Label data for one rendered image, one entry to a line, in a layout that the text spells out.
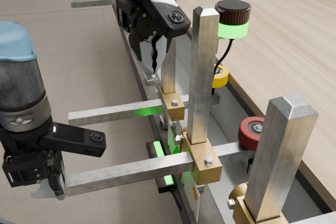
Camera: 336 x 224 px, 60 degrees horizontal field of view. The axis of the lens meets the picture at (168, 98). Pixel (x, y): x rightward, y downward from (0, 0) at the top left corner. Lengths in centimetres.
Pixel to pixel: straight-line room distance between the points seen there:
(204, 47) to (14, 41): 29
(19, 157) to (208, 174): 35
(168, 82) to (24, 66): 48
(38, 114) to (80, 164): 137
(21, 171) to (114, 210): 108
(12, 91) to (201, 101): 33
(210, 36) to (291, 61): 49
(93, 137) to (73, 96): 186
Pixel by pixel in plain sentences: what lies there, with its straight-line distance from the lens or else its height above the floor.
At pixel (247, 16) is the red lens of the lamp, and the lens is 51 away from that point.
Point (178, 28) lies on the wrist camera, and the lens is 47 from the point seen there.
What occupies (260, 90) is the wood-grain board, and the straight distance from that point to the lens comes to 79.
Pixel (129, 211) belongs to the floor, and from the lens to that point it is 159.
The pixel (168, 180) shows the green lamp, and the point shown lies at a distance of 80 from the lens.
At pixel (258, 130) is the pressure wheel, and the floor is 91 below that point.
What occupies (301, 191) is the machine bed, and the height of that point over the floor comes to 79.
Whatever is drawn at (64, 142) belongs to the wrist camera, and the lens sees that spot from 52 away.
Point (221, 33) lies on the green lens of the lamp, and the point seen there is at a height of 113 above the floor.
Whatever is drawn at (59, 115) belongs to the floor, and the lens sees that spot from 223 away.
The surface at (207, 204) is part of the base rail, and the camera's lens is 76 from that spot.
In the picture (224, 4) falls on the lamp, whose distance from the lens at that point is 52.
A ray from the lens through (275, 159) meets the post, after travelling 34.
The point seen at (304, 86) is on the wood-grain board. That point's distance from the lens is 85.
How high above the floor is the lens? 133
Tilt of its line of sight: 36 degrees down
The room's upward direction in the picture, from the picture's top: straight up
